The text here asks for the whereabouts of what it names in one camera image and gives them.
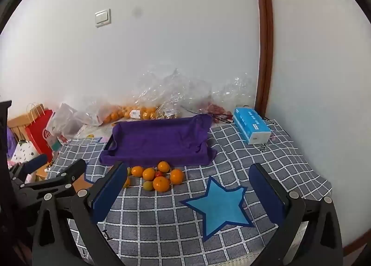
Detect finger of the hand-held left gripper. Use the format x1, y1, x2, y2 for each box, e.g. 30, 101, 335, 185
9, 154, 48, 179
13, 160, 87, 197

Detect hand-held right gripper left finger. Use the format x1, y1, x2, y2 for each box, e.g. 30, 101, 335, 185
30, 161, 128, 266

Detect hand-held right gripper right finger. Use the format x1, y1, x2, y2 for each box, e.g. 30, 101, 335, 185
249, 163, 344, 266

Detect large orange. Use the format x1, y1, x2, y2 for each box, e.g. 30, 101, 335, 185
153, 176, 170, 192

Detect purple plush item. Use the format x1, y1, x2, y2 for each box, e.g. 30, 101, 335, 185
6, 127, 18, 159

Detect white dotted bag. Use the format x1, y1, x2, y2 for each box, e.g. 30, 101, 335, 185
12, 140, 39, 165

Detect red paper bag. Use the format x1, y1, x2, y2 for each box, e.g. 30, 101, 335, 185
25, 109, 55, 162

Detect brown paper bag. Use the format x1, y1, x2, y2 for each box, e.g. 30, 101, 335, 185
26, 103, 47, 127

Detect clear plastic bags of fruit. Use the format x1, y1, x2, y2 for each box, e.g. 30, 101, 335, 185
65, 114, 241, 142

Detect whitish plastic bag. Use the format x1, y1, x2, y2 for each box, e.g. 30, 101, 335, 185
46, 103, 84, 142

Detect grey checked blanket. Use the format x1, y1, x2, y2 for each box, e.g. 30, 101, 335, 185
48, 118, 332, 266

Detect clear bag of small mandarins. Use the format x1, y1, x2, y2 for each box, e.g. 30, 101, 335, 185
84, 98, 131, 126

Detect blue tissue pack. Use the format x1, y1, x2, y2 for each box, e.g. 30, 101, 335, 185
233, 107, 272, 145

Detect purple towel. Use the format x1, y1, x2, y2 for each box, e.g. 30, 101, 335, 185
99, 114, 218, 167

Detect clear bag of oranges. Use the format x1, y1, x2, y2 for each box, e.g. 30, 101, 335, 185
128, 80, 158, 121

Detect black cable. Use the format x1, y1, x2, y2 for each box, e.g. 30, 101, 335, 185
185, 106, 235, 123

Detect white light switch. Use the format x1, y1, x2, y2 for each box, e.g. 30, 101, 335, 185
95, 9, 111, 28

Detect brown wooden door frame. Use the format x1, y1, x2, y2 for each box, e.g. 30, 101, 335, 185
252, 0, 274, 116

